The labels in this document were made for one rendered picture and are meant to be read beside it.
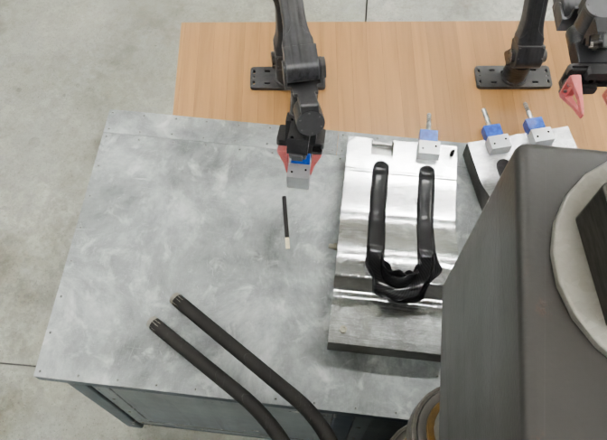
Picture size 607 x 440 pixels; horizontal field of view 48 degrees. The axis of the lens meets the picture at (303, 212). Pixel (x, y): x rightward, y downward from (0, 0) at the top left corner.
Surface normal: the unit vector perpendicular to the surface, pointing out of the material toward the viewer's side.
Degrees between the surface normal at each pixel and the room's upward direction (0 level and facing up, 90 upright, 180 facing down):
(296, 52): 15
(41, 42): 0
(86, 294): 0
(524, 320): 45
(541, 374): 0
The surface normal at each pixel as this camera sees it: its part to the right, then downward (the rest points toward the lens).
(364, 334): 0.00, -0.44
